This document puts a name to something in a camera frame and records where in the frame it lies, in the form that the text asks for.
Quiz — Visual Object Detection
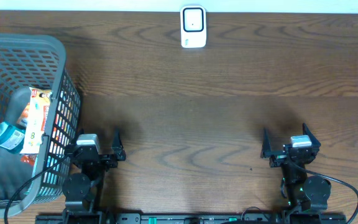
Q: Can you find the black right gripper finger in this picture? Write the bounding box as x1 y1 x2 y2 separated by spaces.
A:
260 128 284 158
302 123 321 148

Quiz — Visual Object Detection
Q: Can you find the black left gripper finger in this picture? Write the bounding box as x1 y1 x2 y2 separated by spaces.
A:
111 128 124 153
70 128 85 144

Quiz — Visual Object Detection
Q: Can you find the yellow snack bag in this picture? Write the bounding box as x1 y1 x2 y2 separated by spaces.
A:
21 87 52 154

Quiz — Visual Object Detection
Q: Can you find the teal mouthwash bottle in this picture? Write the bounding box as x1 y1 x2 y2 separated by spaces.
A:
0 121 25 154

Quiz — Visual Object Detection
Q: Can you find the orange tissue pack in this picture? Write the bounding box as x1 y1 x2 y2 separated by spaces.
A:
16 103 30 128

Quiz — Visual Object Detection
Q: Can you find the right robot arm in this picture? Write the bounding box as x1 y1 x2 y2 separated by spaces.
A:
260 124 331 223

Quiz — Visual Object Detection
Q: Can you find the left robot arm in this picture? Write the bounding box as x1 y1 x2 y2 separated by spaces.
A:
62 130 126 223

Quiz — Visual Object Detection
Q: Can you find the white barcode scanner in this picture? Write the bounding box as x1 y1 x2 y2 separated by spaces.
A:
180 6 207 49

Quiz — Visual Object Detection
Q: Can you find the red snack packet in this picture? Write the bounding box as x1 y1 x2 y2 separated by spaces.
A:
21 154 38 166

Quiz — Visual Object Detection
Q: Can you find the grey plastic shopping basket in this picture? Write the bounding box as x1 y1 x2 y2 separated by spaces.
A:
0 34 81 218

